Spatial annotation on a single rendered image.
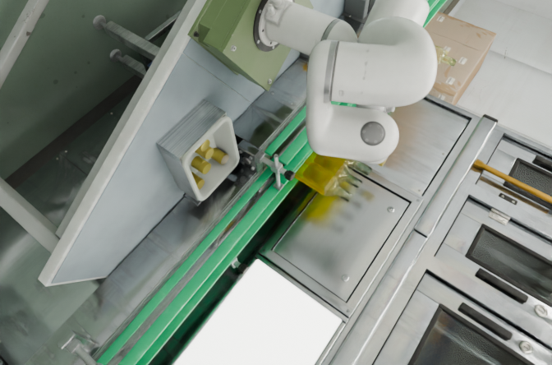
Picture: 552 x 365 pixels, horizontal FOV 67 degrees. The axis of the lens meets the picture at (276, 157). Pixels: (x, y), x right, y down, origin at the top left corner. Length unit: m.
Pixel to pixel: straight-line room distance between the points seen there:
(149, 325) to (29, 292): 0.52
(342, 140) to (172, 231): 0.71
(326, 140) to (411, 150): 1.00
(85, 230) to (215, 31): 0.54
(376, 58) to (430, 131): 1.14
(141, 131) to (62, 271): 0.37
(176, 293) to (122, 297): 0.14
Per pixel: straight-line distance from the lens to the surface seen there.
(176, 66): 0.99
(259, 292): 1.32
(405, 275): 1.38
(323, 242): 1.37
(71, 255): 1.09
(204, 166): 1.15
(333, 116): 0.66
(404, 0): 0.78
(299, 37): 0.94
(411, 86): 0.59
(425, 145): 1.66
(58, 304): 1.53
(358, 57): 0.58
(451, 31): 5.73
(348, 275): 1.34
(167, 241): 1.23
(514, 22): 7.45
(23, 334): 1.55
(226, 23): 0.94
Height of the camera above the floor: 1.37
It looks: 21 degrees down
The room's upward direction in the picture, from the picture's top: 121 degrees clockwise
